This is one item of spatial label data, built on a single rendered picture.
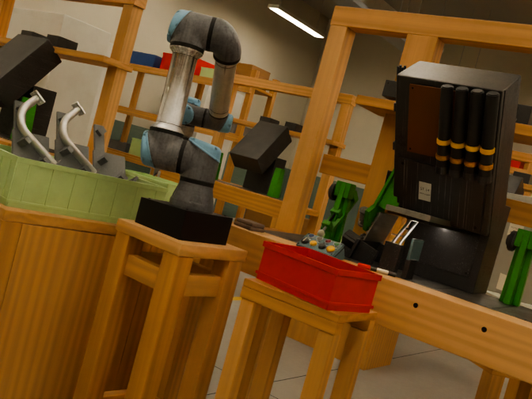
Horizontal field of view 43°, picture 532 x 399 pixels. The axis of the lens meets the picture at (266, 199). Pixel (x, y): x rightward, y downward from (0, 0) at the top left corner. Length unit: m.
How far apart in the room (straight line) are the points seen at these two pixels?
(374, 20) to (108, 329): 1.74
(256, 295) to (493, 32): 1.48
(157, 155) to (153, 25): 8.98
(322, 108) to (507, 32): 0.84
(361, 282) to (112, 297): 0.83
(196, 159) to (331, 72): 1.09
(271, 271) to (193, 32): 0.82
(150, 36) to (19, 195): 8.87
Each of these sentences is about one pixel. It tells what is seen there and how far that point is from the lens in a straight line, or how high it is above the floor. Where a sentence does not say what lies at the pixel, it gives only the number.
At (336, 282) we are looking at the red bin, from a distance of 1.91.
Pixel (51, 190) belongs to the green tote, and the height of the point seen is 0.87.
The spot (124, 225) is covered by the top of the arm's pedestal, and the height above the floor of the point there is 0.84.
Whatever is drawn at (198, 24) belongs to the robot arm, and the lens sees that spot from 2.29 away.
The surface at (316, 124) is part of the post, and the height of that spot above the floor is 1.39.
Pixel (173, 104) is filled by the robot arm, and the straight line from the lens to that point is 2.26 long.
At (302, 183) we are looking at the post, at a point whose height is 1.12.
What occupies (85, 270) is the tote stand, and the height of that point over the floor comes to 0.61.
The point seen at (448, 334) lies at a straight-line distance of 2.14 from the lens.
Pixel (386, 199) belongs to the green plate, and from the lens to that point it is 2.48.
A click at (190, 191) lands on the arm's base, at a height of 1.00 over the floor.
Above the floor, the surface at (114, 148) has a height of 0.86.
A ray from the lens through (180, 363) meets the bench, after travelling 2.74.
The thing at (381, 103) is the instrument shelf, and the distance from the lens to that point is 2.83.
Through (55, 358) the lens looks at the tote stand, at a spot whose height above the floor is 0.28.
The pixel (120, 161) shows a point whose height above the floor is 1.00.
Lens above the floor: 1.14
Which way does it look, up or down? 3 degrees down
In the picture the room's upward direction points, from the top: 15 degrees clockwise
